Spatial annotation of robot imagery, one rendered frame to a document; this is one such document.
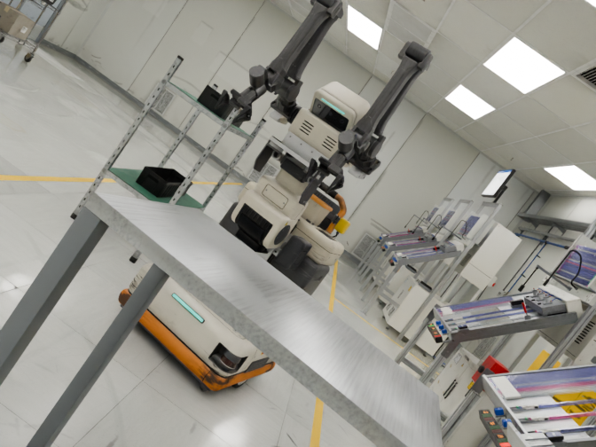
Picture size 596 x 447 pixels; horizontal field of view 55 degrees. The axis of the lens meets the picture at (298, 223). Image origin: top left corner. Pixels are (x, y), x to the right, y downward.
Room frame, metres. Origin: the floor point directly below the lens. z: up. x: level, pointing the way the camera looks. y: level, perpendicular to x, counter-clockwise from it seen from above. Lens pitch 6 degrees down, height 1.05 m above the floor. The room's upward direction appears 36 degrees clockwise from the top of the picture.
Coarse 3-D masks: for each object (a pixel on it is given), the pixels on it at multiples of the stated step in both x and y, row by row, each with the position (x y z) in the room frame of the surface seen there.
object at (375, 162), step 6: (354, 156) 2.39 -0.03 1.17; (360, 156) 2.34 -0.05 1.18; (354, 162) 2.37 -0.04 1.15; (360, 162) 2.35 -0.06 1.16; (366, 162) 2.34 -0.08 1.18; (372, 162) 2.37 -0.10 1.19; (378, 162) 2.40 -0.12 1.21; (360, 168) 2.36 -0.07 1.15; (366, 168) 2.36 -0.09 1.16; (372, 168) 2.37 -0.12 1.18; (366, 174) 2.36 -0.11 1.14
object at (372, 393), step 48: (96, 192) 0.93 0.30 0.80; (96, 240) 0.95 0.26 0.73; (144, 240) 0.91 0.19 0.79; (192, 240) 1.06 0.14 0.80; (48, 288) 0.93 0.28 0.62; (144, 288) 1.33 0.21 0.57; (192, 288) 0.89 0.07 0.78; (240, 288) 0.98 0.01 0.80; (288, 288) 1.22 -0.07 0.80; (0, 336) 0.93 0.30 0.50; (288, 336) 0.91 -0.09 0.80; (336, 336) 1.12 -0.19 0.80; (0, 384) 0.96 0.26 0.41; (336, 384) 0.85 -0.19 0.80; (384, 384) 1.03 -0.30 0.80; (48, 432) 1.33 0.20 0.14; (384, 432) 0.81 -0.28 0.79; (432, 432) 0.95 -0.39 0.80
